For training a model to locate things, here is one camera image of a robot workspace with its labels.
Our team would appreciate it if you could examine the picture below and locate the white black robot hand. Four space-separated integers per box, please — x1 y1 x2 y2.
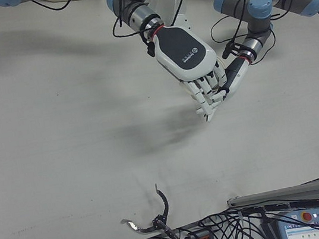
143 16 234 131
217 55 256 103

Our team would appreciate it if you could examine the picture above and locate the metal reacher grabber tool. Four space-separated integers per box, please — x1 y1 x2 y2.
116 178 197 239

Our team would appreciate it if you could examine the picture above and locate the black orange connector box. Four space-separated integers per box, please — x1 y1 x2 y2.
187 228 213 239

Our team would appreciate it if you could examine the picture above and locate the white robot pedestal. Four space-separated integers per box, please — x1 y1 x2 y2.
146 0 192 36

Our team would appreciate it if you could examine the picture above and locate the aluminium profile post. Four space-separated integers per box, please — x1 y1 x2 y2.
225 174 319 210

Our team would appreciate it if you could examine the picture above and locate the black cable tangle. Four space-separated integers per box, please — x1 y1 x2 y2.
67 191 319 239

